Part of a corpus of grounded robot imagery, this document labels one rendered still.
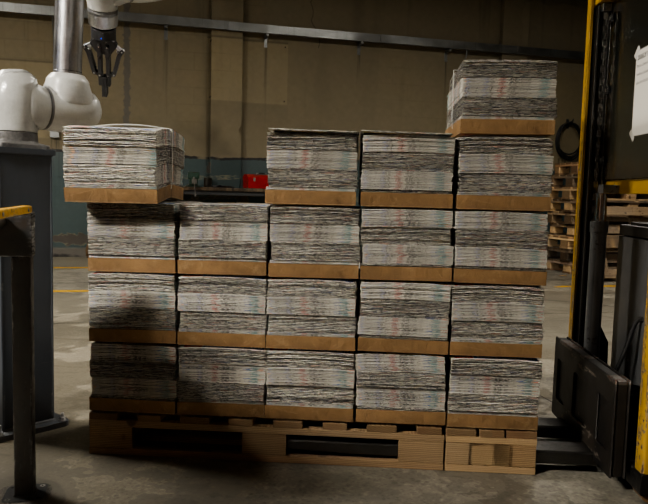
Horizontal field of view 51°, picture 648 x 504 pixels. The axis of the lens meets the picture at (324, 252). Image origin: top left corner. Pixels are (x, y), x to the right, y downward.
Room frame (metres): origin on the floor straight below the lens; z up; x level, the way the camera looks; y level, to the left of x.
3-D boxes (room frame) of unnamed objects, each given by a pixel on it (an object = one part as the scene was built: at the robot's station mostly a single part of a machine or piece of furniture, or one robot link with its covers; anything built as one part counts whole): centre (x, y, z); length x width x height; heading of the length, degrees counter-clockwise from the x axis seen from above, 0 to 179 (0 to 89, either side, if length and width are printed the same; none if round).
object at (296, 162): (2.30, 0.04, 0.95); 0.38 x 0.29 x 0.23; 178
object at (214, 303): (2.31, 0.17, 0.42); 1.17 x 0.39 x 0.83; 87
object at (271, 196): (2.30, 0.04, 0.86); 0.38 x 0.29 x 0.04; 178
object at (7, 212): (1.60, 0.75, 0.81); 0.43 x 0.03 x 0.02; 14
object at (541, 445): (2.16, -0.37, 0.05); 1.05 x 0.10 x 0.04; 87
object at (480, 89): (2.27, -0.56, 0.65); 0.39 x 0.30 x 1.29; 177
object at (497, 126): (2.27, -0.56, 0.63); 0.38 x 0.29 x 0.97; 177
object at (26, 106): (2.41, 1.09, 1.17); 0.18 x 0.16 x 0.22; 139
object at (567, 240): (8.09, -3.42, 0.65); 1.33 x 0.94 x 1.30; 108
